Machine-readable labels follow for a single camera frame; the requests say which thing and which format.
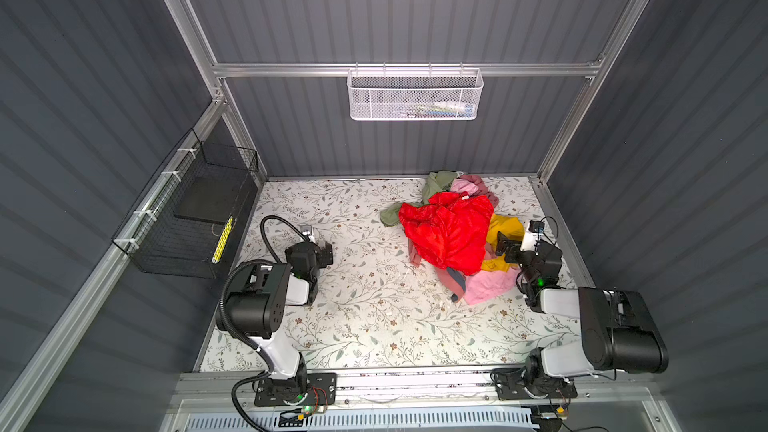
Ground salmon cloth with grey trim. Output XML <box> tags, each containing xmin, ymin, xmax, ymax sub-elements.
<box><xmin>435</xmin><ymin>267</ymin><xmax>467</xmax><ymax>303</ymax></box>

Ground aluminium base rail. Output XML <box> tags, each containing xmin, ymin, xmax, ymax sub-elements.
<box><xmin>169</xmin><ymin>364</ymin><xmax>654</xmax><ymax>410</ymax></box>

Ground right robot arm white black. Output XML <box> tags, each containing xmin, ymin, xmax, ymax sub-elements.
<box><xmin>490</xmin><ymin>232</ymin><xmax>669</xmax><ymax>401</ymax></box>

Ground items in white basket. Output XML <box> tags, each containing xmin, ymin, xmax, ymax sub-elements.
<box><xmin>395</xmin><ymin>100</ymin><xmax>476</xmax><ymax>120</ymax></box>

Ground red cloth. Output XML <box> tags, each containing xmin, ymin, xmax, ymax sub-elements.
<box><xmin>398</xmin><ymin>192</ymin><xmax>494</xmax><ymax>275</ymax></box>

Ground yellow cloth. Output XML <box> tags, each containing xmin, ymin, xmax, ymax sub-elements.
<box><xmin>481</xmin><ymin>214</ymin><xmax>524</xmax><ymax>272</ymax></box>

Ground maroon pink cloth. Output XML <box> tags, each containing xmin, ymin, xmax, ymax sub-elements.
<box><xmin>449</xmin><ymin>174</ymin><xmax>499</xmax><ymax>208</ymax></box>

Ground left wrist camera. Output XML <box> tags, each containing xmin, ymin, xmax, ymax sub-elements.
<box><xmin>300</xmin><ymin>224</ymin><xmax>317</xmax><ymax>243</ymax></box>

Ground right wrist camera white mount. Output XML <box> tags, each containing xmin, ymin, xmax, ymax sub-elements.
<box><xmin>520</xmin><ymin>220</ymin><xmax>545</xmax><ymax>251</ymax></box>

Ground yellow brush in basket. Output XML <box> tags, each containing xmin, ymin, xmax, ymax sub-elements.
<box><xmin>211</xmin><ymin>216</ymin><xmax>235</xmax><ymax>264</ymax></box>

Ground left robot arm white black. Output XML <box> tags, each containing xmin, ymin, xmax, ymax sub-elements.
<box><xmin>215</xmin><ymin>241</ymin><xmax>337</xmax><ymax>407</ymax></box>

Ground black wire mesh basket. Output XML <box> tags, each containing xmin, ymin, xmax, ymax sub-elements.
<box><xmin>112</xmin><ymin>132</ymin><xmax>260</xmax><ymax>279</ymax></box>

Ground white wire mesh basket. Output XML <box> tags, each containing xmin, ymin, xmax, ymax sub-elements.
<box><xmin>346</xmin><ymin>66</ymin><xmax>484</xmax><ymax>121</ymax></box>

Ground olive green cloth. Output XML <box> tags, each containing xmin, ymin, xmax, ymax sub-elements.
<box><xmin>379</xmin><ymin>170</ymin><xmax>460</xmax><ymax>227</ymax></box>

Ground light pink cloth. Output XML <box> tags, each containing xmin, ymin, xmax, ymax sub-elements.
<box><xmin>463</xmin><ymin>266</ymin><xmax>520</xmax><ymax>305</ymax></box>

